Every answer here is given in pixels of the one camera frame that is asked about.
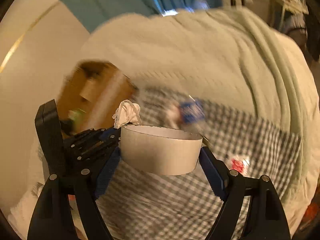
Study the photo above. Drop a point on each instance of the brown cardboard box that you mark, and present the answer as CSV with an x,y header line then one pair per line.
x,y
100,95

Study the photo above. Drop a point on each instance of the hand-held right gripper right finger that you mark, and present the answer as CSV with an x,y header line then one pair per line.
x,y
212,172

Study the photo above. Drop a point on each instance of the red and white packet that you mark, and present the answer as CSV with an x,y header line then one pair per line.
x,y
238,165

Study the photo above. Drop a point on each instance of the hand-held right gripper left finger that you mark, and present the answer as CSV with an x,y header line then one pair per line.
x,y
107,172

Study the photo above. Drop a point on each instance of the white tape roll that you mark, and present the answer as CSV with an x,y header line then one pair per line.
x,y
160,152

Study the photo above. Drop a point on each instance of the grey checked blanket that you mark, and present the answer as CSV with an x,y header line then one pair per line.
x,y
162,205

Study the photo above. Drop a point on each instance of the blue packet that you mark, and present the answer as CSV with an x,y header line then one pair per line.
x,y
192,112

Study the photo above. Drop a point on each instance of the white cloth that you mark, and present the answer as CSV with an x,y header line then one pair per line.
x,y
127,113

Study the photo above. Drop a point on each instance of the pale quilted blanket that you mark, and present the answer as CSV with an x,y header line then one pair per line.
x,y
200,62

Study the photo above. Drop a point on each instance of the green and white medicine box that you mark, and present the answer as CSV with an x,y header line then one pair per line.
x,y
75,117

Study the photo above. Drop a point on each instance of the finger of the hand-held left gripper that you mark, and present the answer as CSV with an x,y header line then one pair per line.
x,y
95,135
97,150

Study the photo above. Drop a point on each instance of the white fluffy sheet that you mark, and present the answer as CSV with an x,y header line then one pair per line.
x,y
20,212

